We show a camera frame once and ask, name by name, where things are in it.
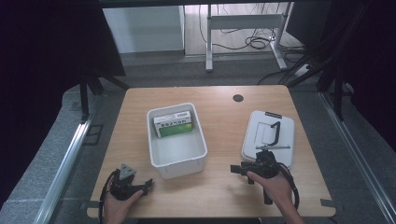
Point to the white power strip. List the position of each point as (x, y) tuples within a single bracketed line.
[(302, 70)]

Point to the black floor bracket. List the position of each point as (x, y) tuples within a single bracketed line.
[(93, 134)]

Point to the aluminium rail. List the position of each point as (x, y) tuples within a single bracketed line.
[(358, 158), (62, 174)]

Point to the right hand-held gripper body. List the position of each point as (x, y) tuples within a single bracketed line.
[(264, 166)]

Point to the white plastic bin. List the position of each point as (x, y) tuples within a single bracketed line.
[(177, 155)]

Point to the black tripod stand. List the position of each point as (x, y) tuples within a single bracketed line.
[(88, 90)]

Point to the round dark table grommet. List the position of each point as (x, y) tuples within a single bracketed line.
[(238, 98)]

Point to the white metal desk frame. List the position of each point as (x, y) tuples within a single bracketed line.
[(243, 21)]

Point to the green and white carton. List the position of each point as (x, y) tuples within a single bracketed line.
[(173, 124)]

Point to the person's left hand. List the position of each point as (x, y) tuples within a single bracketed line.
[(120, 207)]

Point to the person's right hand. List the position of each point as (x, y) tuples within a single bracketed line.
[(275, 188)]

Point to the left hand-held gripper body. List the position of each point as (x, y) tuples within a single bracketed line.
[(123, 186)]

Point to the dark curtain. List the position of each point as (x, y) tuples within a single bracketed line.
[(373, 62), (46, 62)]

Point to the white cabinet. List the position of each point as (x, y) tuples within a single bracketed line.
[(143, 29)]

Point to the black metal stand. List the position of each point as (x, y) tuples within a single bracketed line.
[(330, 71)]

